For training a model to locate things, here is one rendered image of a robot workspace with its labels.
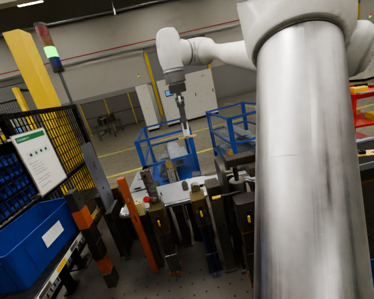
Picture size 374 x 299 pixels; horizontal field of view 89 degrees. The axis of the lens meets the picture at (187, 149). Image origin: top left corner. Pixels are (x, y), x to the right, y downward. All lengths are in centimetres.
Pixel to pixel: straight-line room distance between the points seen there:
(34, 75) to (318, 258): 152
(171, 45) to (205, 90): 809
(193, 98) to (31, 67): 766
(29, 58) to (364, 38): 150
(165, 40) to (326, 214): 78
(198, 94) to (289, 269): 870
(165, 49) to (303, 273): 79
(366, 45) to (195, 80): 846
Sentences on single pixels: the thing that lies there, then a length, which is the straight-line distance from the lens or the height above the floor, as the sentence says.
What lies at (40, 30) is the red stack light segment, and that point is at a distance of 173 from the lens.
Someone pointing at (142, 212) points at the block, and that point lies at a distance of 89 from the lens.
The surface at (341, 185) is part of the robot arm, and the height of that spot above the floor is 136.
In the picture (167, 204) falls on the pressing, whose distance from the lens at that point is 91.
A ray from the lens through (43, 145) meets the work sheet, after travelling 125.
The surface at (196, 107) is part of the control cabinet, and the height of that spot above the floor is 56.
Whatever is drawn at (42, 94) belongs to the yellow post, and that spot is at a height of 164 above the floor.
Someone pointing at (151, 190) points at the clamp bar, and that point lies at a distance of 81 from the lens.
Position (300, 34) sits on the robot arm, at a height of 150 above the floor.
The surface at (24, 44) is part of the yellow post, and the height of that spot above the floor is 192.
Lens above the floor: 147
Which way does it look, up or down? 17 degrees down
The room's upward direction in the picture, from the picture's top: 14 degrees counter-clockwise
